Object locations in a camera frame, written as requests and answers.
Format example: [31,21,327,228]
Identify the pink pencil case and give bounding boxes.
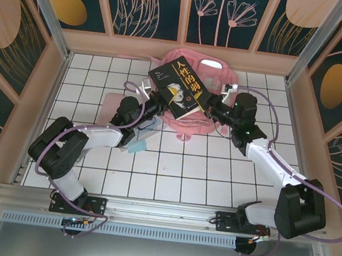
[100,91,126,126]

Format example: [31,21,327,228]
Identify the black book with portrait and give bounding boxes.
[143,51,218,125]

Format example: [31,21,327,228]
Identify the clear pen case blue pens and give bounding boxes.
[119,112,164,158]

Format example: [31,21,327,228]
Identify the pink backpack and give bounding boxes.
[108,41,244,149]

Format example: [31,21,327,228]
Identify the light blue card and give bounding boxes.
[127,139,150,157]

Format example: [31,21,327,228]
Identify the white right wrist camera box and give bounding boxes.
[220,82,239,97]

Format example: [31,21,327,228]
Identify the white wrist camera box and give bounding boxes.
[138,78,155,98]
[220,82,239,97]

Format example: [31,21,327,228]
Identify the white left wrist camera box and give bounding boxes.
[138,78,155,98]

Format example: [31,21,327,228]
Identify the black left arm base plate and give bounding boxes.
[48,190,109,220]

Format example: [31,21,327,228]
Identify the aluminium mounting rail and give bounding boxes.
[0,178,333,250]

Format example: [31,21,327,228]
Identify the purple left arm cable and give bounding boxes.
[26,70,152,246]

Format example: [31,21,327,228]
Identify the right aluminium frame post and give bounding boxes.
[284,0,342,92]

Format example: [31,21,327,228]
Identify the aluminium frame post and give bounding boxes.
[284,0,342,92]
[4,0,81,61]

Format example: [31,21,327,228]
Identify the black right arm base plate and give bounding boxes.
[213,209,273,240]

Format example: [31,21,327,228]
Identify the grey slotted cable duct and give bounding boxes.
[0,206,239,252]

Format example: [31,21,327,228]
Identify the left aluminium frame post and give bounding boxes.
[4,0,81,61]

